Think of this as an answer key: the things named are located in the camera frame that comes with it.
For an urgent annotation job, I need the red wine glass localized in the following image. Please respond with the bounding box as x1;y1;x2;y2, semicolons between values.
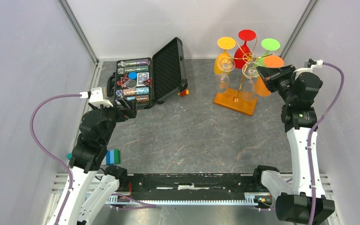
234;30;256;69

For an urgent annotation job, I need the green wine glass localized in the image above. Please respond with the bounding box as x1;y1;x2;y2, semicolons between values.
256;38;281;67

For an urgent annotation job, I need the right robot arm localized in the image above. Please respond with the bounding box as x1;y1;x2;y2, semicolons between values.
252;65;335;225

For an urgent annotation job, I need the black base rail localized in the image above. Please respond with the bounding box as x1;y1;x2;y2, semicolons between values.
117;173;269;201

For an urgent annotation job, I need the orange wine glass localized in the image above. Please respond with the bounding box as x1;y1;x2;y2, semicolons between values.
254;55;284;97

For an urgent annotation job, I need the gold wire glass rack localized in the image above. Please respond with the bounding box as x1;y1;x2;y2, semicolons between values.
213;38;258;116

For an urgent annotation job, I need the red all-in triangle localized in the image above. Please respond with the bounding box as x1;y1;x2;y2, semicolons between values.
142;78;152;88
120;76;132;88

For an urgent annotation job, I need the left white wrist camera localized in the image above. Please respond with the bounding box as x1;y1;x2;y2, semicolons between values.
79;87;113;107

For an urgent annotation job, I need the blue round chip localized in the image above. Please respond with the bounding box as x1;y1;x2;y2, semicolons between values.
128;72;137;80

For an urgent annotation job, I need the yellow wine glass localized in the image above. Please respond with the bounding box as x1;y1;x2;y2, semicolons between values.
213;37;236;75

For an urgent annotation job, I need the blue green toy block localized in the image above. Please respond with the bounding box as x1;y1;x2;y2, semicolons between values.
105;149;121;165

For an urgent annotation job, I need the clear flute wine glass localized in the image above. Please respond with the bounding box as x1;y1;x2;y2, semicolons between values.
242;61;260;101

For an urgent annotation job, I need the clear dealer button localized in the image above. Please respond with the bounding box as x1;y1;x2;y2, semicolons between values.
126;79;137;89

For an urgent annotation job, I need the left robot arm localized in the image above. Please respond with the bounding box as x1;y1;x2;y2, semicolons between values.
49;99;137;225

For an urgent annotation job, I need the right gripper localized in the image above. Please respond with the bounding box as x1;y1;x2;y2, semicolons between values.
256;64;297;105

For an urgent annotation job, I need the black poker chip case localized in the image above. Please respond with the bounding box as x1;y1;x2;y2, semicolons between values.
107;37;188;110

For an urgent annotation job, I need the red yellow small toy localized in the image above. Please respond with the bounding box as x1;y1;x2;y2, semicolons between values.
178;89;189;97

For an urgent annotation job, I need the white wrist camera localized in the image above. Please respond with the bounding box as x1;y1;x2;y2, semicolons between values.
295;59;323;74
79;87;113;107

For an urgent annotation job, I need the playing card deck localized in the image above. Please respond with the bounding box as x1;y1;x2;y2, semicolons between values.
137;72;149;87

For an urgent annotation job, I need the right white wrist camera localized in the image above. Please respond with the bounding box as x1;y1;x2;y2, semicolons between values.
295;59;323;74

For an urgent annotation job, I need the clear round wine glass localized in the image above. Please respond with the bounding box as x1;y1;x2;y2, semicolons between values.
216;57;235;93

